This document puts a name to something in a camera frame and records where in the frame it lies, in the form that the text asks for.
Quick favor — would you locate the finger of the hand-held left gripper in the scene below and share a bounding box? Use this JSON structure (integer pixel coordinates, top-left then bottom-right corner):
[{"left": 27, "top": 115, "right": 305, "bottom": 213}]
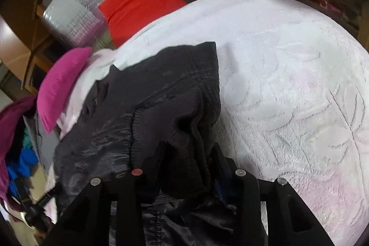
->
[{"left": 40, "top": 181, "right": 62, "bottom": 206}]

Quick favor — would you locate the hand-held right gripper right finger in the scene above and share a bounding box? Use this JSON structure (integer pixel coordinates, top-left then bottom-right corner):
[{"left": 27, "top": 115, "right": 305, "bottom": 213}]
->
[{"left": 208, "top": 145, "right": 335, "bottom": 246}]

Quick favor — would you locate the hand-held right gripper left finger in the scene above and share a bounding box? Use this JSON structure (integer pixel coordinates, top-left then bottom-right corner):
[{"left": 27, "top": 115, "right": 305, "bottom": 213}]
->
[{"left": 43, "top": 168, "right": 145, "bottom": 246}]

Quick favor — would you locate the dark puffer jacket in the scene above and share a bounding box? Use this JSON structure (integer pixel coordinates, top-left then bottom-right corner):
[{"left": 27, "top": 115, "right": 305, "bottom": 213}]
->
[{"left": 52, "top": 41, "right": 268, "bottom": 246}]

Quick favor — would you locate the pile of clothes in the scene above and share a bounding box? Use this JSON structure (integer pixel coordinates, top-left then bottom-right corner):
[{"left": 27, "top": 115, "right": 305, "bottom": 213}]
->
[{"left": 0, "top": 95, "right": 39, "bottom": 210}]

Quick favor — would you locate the blue garment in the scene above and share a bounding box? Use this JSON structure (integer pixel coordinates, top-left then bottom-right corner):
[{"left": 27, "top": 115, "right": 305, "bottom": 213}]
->
[{"left": 7, "top": 146, "right": 39, "bottom": 195}]

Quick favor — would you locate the grey garment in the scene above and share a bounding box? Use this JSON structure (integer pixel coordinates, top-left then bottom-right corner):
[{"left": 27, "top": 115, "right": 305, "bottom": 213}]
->
[{"left": 24, "top": 116, "right": 55, "bottom": 166}]

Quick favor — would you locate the teal garment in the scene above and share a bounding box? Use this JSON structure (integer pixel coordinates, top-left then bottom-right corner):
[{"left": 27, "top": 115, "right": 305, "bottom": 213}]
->
[{"left": 21, "top": 131, "right": 32, "bottom": 148}]

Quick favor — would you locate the magenta pillow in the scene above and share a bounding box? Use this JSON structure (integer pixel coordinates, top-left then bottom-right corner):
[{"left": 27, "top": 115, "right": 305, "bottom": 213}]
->
[{"left": 37, "top": 47, "right": 93, "bottom": 133}]

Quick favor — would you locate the white embossed blanket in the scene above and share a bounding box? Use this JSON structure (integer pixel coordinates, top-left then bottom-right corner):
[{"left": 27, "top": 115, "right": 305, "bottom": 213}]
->
[{"left": 46, "top": 0, "right": 369, "bottom": 246}]

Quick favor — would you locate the wooden pillar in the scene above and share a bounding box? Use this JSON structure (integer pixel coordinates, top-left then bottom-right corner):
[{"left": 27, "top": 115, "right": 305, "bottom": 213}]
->
[{"left": 0, "top": 0, "right": 75, "bottom": 97}]

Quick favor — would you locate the red pillow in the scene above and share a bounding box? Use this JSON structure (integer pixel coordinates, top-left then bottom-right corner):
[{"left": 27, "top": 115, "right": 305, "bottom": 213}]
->
[{"left": 98, "top": 0, "right": 187, "bottom": 48}]

